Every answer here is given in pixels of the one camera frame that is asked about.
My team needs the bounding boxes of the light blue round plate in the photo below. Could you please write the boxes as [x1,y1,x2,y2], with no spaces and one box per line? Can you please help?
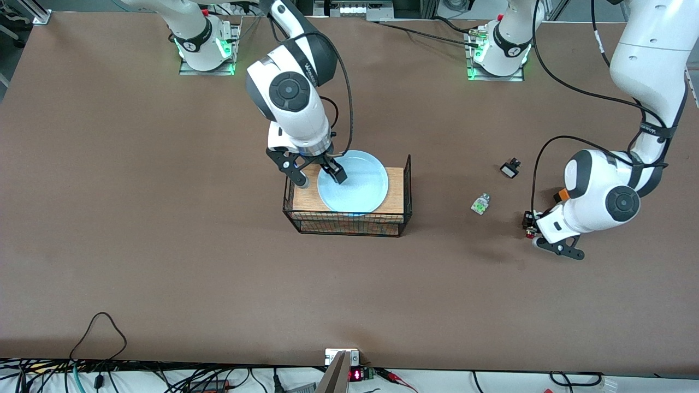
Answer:
[317,150,389,215]

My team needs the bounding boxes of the wooden board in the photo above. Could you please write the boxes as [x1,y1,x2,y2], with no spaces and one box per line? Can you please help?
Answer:
[292,164,406,223]

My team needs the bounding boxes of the red black test lead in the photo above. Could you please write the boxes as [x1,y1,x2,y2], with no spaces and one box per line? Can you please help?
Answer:
[376,368,420,393]

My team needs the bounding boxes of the grey metal bar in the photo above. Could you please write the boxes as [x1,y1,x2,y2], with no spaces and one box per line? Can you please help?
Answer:
[316,350,351,393]

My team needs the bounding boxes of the black power adapter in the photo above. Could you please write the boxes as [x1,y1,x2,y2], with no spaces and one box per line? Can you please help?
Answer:
[188,379,231,392]

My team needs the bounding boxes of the aluminium corner profile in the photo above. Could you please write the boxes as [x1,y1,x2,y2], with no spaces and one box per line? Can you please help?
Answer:
[16,0,53,26]

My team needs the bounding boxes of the black wire rack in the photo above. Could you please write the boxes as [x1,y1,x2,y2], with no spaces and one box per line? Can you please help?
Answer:
[282,154,412,238]

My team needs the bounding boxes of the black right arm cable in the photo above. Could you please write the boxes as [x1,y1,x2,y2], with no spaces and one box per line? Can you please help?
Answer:
[270,30,354,159]

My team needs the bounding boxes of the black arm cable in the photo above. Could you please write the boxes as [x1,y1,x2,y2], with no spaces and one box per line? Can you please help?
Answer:
[530,0,670,216]
[270,30,354,159]

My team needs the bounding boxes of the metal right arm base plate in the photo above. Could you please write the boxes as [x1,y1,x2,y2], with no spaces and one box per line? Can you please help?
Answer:
[179,22,241,76]

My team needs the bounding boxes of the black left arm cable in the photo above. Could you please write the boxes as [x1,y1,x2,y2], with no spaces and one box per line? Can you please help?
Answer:
[530,0,670,216]

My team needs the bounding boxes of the black cable loop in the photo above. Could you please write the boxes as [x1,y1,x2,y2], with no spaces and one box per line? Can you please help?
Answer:
[548,371,605,387]

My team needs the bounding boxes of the silver aluminium frame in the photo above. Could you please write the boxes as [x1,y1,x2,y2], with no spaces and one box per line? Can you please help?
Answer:
[276,0,440,22]

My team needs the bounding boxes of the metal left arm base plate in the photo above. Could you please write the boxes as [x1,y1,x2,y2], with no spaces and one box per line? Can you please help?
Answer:
[465,27,525,82]

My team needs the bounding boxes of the black cable on table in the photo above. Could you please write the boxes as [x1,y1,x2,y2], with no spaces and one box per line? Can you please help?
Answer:
[377,21,482,47]

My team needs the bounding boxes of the white metal bracket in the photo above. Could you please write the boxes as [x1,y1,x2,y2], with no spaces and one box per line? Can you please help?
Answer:
[325,348,360,366]

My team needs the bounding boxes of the black looped cable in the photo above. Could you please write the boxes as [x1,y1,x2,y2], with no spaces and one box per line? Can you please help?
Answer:
[70,312,127,361]

